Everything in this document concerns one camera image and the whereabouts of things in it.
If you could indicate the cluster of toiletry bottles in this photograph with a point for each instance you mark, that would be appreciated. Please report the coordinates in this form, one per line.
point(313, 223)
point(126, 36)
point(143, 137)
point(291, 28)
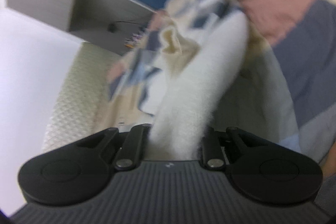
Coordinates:
point(135, 39)

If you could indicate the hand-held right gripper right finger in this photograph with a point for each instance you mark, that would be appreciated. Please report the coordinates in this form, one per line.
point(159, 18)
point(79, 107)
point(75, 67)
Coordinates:
point(210, 146)

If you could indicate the patchwork bedsheet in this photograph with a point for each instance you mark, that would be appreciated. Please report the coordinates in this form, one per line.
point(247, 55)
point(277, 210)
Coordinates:
point(302, 43)

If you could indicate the cream quilted headboard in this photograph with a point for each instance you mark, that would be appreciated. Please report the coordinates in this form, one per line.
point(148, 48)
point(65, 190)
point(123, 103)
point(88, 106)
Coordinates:
point(78, 98)

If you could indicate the black wall charger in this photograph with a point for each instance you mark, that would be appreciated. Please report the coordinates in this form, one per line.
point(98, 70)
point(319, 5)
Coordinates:
point(111, 27)

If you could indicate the white fleece striped sweater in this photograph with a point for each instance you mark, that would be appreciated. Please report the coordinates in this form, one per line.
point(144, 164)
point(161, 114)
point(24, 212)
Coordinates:
point(204, 82)

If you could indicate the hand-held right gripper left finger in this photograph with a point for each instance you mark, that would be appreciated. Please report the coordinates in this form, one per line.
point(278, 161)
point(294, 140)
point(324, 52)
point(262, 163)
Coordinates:
point(139, 136)

